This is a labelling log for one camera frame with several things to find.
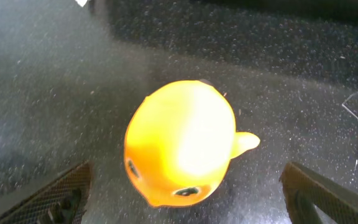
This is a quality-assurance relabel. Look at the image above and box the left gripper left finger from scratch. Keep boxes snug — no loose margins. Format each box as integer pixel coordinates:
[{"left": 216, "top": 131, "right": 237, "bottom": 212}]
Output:
[{"left": 0, "top": 160, "right": 94, "bottom": 224}]

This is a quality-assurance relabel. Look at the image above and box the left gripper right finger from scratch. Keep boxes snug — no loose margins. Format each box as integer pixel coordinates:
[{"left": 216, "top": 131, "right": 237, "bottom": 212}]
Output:
[{"left": 278, "top": 161, "right": 358, "bottom": 224}]

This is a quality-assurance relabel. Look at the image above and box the yellow rubber duck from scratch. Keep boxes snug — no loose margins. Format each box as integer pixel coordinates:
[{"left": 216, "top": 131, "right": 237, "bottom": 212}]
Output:
[{"left": 123, "top": 79, "right": 261, "bottom": 208}]

